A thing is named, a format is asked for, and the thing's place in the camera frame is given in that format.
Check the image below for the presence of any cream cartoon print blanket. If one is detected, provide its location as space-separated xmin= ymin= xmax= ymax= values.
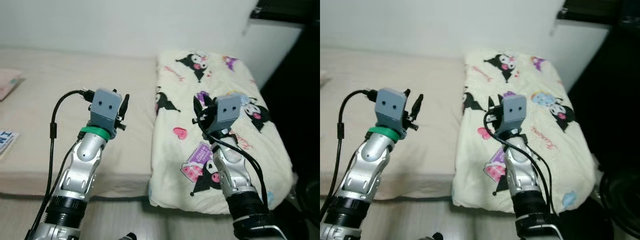
xmin=452 ymin=49 xmax=598 ymax=213
xmin=148 ymin=49 xmax=295 ymax=215

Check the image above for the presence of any white blue lettered book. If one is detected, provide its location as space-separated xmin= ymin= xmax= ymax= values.
xmin=0 ymin=130 xmax=20 ymax=158

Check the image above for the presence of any beige sheeted mattress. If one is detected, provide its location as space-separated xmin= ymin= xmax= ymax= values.
xmin=320 ymin=48 xmax=468 ymax=198
xmin=0 ymin=48 xmax=161 ymax=198

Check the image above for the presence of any black round base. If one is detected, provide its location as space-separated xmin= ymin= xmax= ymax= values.
xmin=597 ymin=170 xmax=640 ymax=240
xmin=287 ymin=172 xmax=321 ymax=216

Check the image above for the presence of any black desk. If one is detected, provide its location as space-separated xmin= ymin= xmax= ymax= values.
xmin=556 ymin=0 xmax=640 ymax=23

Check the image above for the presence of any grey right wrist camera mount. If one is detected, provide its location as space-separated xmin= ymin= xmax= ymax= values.
xmin=500 ymin=94 xmax=528 ymax=138
xmin=207 ymin=95 xmax=243 ymax=136

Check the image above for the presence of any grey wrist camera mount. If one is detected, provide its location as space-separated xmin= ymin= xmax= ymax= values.
xmin=89 ymin=88 xmax=123 ymax=140
xmin=375 ymin=87 xmax=408 ymax=142
xmin=500 ymin=94 xmax=528 ymax=138
xmin=207 ymin=95 xmax=243 ymax=136

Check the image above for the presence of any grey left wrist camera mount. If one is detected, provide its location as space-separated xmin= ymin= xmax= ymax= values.
xmin=375 ymin=87 xmax=408 ymax=142
xmin=89 ymin=88 xmax=123 ymax=140

